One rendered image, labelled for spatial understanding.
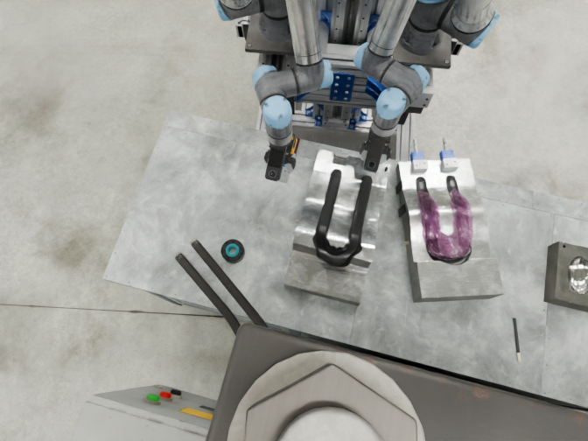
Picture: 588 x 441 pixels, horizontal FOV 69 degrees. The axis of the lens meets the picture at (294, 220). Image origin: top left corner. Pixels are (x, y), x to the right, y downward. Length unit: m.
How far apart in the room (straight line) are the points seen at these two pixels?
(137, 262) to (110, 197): 1.11
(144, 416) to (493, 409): 0.67
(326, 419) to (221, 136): 1.56
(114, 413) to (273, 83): 0.87
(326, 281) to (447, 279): 0.38
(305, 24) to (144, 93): 1.88
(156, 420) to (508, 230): 1.31
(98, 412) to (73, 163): 2.14
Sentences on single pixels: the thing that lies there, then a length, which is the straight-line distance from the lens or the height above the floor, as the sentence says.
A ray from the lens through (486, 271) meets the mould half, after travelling 1.52.
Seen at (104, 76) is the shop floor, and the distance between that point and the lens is 3.11.
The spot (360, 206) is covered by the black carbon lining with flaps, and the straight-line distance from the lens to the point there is 1.51.
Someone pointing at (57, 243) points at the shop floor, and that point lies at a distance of 2.72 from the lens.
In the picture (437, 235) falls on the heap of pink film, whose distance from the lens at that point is 1.50.
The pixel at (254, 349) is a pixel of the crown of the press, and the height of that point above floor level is 2.00.
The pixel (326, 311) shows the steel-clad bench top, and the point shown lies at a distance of 1.49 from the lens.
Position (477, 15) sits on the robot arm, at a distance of 1.40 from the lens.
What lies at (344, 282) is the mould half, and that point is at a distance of 1.45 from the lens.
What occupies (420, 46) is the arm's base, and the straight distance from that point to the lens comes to 1.63.
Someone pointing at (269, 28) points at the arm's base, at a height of 1.09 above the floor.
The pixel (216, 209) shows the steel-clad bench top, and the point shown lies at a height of 0.80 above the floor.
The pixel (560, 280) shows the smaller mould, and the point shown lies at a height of 0.87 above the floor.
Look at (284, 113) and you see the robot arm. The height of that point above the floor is 1.30.
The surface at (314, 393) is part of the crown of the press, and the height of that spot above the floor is 2.04.
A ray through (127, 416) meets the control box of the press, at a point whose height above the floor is 1.47.
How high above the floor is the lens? 2.28
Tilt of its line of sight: 72 degrees down
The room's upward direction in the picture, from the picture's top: 3 degrees counter-clockwise
